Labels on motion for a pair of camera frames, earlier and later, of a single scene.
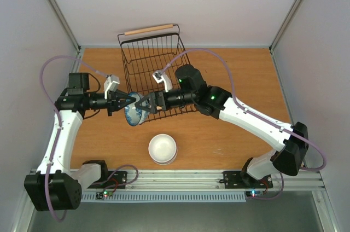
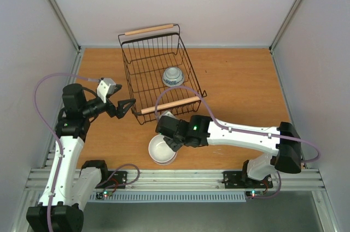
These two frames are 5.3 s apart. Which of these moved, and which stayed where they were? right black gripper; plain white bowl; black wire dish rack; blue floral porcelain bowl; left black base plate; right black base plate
Moved: right black gripper; blue floral porcelain bowl
Stayed: black wire dish rack; plain white bowl; left black base plate; right black base plate
